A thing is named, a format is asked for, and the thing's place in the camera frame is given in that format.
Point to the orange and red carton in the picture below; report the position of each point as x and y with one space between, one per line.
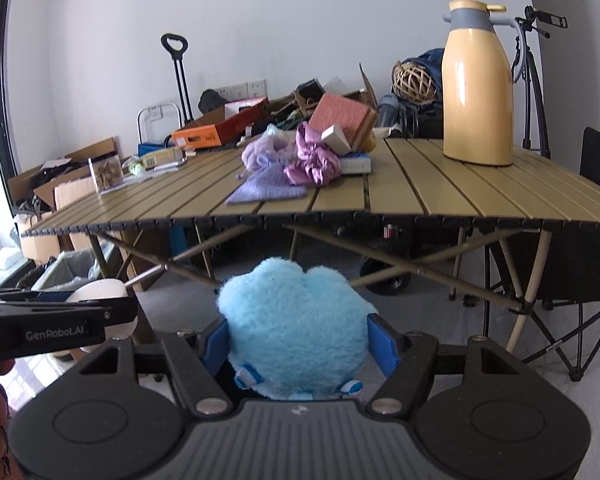
215 135

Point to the black wheeled cart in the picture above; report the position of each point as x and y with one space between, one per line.
387 280

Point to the black cap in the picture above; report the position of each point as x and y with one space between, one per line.
210 101

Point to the white wall sockets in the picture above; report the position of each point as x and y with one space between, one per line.
240 90

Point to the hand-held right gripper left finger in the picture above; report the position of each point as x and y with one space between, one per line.
215 347

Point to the small black box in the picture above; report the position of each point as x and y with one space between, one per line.
310 89

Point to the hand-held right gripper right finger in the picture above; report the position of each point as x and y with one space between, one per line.
382 345

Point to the small blue box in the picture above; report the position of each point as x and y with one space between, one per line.
152 149

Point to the crumpled clear plastic bag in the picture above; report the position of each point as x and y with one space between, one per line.
275 131

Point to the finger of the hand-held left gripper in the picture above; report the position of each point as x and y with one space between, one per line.
122 312

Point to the black window frame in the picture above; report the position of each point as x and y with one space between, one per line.
0 110

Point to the red can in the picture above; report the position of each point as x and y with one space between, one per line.
390 232

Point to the clear plastic sheet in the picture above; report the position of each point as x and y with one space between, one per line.
125 186

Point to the light blue plush toy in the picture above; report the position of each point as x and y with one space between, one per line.
295 325

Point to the small green item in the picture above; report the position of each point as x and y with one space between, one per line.
137 168

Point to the black tripod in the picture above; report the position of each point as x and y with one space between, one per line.
532 85

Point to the grey blue water bottle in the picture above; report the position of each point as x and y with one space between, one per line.
387 110

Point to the woven rattan ball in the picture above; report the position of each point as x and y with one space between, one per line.
415 85

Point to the blue tissue pack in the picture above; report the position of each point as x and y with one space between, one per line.
357 164

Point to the open brown cardboard box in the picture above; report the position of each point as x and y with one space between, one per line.
367 90

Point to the lavender knit cloth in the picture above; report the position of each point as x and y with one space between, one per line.
265 187

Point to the white metal tube frame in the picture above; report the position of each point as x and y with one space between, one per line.
157 106

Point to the purple satin scrunchie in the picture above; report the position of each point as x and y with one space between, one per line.
312 165

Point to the yellow thermos jug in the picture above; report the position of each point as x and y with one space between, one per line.
475 100

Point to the dark blue bag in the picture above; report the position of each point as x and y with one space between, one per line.
432 62

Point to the clear snack pack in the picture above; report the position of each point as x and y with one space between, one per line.
106 172

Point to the black suitcase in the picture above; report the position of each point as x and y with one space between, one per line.
425 122

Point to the small pale yellow box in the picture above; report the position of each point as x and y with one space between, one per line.
162 158

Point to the olive folding slatted table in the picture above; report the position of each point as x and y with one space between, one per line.
430 185

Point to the small white box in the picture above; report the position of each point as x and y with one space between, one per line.
336 137

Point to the pink scouring sponge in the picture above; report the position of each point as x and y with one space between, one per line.
340 112

